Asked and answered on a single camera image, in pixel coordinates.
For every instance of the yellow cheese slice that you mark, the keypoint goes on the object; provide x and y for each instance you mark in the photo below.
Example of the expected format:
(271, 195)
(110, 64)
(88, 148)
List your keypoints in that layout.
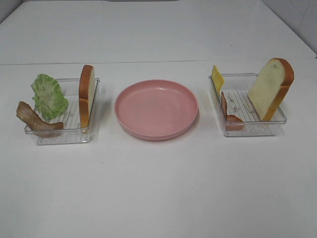
(217, 79)

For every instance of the bacon strip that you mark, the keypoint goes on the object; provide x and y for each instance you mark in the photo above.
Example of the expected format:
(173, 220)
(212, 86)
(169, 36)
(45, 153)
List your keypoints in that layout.
(25, 113)
(230, 119)

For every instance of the bread slice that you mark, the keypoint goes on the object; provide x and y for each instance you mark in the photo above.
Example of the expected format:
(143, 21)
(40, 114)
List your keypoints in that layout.
(86, 94)
(271, 86)

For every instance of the green lettuce leaf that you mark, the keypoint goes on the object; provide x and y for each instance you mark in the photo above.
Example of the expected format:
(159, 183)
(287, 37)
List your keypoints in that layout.
(49, 99)

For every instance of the pink round plate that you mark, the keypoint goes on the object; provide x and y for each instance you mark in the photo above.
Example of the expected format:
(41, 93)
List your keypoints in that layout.
(156, 109)

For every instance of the right clear plastic tray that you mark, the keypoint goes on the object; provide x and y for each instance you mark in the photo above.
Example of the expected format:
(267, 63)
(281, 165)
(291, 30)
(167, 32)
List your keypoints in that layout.
(235, 88)

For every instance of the clear plastic tray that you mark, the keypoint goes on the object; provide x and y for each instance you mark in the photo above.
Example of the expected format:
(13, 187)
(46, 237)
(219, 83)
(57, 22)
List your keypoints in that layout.
(235, 88)
(72, 131)

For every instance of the left clear plastic tray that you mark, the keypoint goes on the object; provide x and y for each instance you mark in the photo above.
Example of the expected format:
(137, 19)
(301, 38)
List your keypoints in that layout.
(72, 131)

